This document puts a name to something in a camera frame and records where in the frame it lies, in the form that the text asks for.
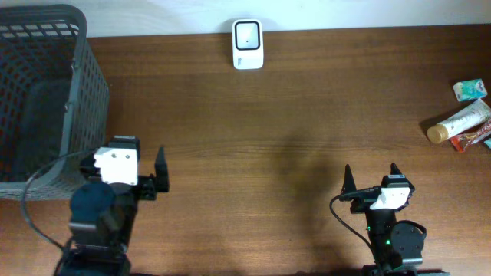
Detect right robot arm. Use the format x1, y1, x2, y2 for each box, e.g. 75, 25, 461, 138
329, 163, 447, 276

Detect orange snack bar wrapper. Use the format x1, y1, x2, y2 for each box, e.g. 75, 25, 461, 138
450, 120, 490, 153

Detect green wet wipes pack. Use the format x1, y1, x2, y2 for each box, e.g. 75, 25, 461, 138
484, 139, 491, 149

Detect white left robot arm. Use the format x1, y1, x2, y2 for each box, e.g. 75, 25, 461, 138
54, 136, 170, 276

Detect white cream tube gold cap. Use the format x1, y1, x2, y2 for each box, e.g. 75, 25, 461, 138
427, 99, 490, 144

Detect small green tissue pack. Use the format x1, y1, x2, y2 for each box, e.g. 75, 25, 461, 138
453, 79, 488, 102

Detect grey plastic basket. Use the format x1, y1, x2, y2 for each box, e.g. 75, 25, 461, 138
1, 4, 110, 200

